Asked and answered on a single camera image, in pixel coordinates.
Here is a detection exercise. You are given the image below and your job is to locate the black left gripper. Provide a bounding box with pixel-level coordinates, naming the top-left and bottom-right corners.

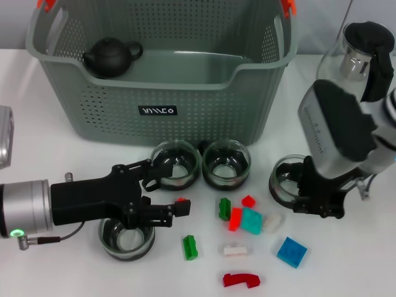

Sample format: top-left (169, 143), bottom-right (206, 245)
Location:
top-left (49, 158), bottom-right (192, 230)

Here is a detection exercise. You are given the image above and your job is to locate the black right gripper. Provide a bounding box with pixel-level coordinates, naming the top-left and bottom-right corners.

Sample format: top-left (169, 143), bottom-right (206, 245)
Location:
top-left (280, 156), bottom-right (356, 219)

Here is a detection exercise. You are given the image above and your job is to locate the glass teacup black base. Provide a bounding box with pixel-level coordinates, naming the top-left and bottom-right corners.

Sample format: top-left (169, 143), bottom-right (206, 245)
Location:
top-left (268, 154), bottom-right (310, 213)
top-left (98, 216), bottom-right (156, 263)
top-left (141, 139), bottom-right (201, 192)
top-left (197, 139), bottom-right (251, 189)

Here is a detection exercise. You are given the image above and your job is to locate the grey perforated storage bin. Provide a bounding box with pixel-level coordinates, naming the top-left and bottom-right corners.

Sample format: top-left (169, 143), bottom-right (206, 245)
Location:
top-left (26, 0), bottom-right (298, 149)

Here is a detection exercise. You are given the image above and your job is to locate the white toy brick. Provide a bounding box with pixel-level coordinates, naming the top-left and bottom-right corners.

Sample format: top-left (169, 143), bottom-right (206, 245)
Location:
top-left (261, 213), bottom-right (283, 233)
top-left (223, 244), bottom-right (250, 258)

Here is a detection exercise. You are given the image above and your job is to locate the teal flat toy brick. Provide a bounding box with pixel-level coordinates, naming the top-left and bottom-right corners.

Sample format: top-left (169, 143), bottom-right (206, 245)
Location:
top-left (240, 207), bottom-right (264, 236)

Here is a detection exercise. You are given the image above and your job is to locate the blue square toy brick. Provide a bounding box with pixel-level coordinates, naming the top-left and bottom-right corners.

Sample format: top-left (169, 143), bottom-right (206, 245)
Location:
top-left (276, 236), bottom-right (309, 269)

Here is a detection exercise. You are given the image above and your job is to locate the green toy brick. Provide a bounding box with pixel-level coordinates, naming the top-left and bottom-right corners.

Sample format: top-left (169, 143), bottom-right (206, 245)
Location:
top-left (218, 197), bottom-right (233, 221)
top-left (181, 235), bottom-right (199, 261)

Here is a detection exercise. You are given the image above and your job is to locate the long orange-red toy brick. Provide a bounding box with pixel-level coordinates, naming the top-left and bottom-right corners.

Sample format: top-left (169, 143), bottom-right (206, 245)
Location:
top-left (228, 207), bottom-right (243, 232)

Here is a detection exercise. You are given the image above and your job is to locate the dark red curved brick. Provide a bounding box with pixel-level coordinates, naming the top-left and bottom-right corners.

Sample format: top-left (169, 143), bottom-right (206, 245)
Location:
top-left (222, 272), bottom-right (261, 289)

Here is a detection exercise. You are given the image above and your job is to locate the black clay teapot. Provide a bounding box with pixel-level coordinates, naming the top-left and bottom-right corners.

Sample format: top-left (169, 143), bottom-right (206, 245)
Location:
top-left (82, 37), bottom-right (144, 79)

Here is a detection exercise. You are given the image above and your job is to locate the right gripper cable with plug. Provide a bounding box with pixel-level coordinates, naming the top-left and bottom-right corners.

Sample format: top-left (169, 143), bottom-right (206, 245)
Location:
top-left (355, 173), bottom-right (377, 200)

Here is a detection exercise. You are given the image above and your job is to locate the gripper cable with plug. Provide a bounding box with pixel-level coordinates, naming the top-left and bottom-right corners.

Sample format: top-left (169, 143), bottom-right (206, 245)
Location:
top-left (18, 221), bottom-right (86, 251)
top-left (355, 173), bottom-right (377, 200)

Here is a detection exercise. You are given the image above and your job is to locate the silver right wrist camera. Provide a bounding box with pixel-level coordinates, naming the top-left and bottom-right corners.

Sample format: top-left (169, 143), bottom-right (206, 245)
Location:
top-left (297, 79), bottom-right (377, 180)

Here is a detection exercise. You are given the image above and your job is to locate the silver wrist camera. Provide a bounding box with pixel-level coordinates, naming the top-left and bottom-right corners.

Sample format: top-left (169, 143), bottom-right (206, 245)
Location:
top-left (297, 79), bottom-right (377, 180)
top-left (0, 105), bottom-right (15, 170)

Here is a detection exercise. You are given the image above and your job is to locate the left gripper cable with plug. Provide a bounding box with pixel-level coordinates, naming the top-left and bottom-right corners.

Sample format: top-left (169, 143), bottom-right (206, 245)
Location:
top-left (18, 221), bottom-right (86, 251)

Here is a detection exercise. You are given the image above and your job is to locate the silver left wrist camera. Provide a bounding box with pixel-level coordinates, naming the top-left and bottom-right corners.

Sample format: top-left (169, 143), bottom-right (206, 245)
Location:
top-left (0, 105), bottom-right (15, 170)

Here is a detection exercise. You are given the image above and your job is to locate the glass pitcher black handle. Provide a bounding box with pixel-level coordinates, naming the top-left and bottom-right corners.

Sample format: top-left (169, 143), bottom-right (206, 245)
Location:
top-left (316, 20), bottom-right (395, 105)

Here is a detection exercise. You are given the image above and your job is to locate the orange bin handle clip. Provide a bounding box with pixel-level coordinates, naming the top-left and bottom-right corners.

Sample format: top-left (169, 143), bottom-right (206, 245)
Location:
top-left (280, 0), bottom-right (298, 18)
top-left (37, 0), bottom-right (56, 13)

